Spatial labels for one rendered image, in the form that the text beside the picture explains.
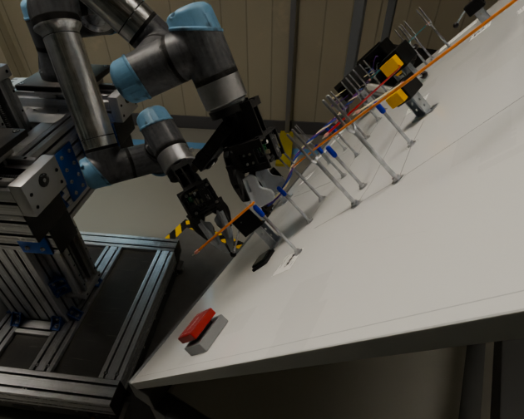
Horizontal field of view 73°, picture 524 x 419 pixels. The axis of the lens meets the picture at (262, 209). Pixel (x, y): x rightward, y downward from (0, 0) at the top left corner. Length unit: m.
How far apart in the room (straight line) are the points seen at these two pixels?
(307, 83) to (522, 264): 3.03
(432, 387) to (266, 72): 2.73
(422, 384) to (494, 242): 0.67
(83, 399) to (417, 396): 1.15
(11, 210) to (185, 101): 2.61
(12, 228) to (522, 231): 1.02
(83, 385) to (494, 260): 1.51
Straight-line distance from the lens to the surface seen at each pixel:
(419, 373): 0.93
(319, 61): 3.16
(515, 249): 0.26
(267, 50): 3.15
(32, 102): 1.48
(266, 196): 0.62
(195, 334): 0.54
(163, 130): 0.81
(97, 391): 1.59
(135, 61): 0.63
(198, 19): 0.60
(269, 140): 0.62
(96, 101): 0.90
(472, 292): 0.25
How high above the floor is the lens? 1.58
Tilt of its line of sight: 40 degrees down
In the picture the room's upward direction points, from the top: straight up
